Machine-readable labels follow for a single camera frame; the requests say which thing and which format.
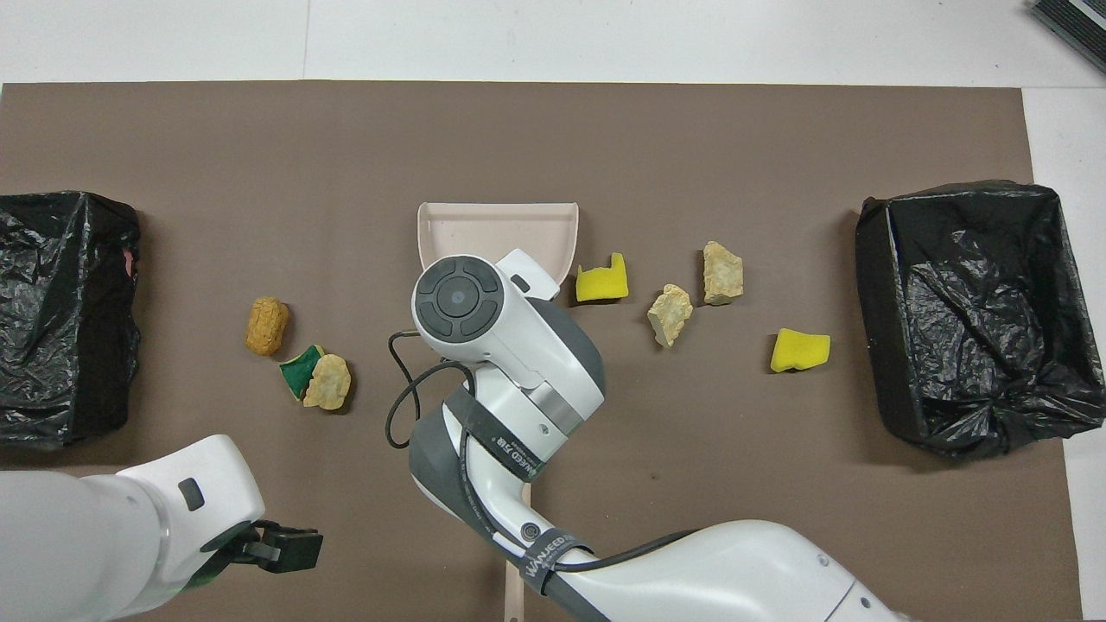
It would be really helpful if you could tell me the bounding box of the pale grey-faced foam chunk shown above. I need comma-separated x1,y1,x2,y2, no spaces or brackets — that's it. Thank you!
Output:
647,284,694,349

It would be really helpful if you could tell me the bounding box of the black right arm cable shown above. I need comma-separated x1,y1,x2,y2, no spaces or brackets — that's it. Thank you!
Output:
385,331,696,575

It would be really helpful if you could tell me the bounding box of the plain yellow sponge piece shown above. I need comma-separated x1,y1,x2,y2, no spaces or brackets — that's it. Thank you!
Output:
770,327,831,374

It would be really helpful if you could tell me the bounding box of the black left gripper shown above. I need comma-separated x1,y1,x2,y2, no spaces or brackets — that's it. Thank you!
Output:
228,522,325,574

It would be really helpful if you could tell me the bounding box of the tan layered foam chunk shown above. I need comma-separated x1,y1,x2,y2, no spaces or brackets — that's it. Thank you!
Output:
702,241,744,306

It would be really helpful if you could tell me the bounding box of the beige handled dust brush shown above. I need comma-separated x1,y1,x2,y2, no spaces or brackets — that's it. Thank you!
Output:
504,479,534,622

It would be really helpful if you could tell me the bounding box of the brown paper table mat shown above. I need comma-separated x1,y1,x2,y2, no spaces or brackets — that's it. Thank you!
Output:
0,80,1083,622

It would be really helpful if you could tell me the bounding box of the green and yellow sponge piece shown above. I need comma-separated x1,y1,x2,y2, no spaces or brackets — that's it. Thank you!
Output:
278,345,326,402

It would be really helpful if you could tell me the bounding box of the dark ribbed panel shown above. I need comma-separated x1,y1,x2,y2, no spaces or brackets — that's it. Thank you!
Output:
1030,0,1106,74

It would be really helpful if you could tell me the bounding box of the black bin with pink mark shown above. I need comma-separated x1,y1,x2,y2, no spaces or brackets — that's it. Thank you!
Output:
0,191,142,450

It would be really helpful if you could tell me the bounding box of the notched yellow sponge piece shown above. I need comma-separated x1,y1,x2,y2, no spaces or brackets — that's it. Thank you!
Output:
575,252,630,302

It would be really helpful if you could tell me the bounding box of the beige plastic dustpan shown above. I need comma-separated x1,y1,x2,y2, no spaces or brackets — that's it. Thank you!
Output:
417,202,580,290

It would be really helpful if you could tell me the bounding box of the black bag-lined trash bin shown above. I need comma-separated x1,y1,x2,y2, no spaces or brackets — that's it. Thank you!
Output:
855,180,1106,459

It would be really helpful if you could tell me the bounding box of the orange-brown foam lump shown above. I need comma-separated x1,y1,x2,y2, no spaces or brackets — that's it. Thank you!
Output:
245,296,290,357

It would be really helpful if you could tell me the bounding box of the pale rounded foam chunk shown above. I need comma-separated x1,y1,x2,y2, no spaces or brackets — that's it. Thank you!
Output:
303,353,353,410

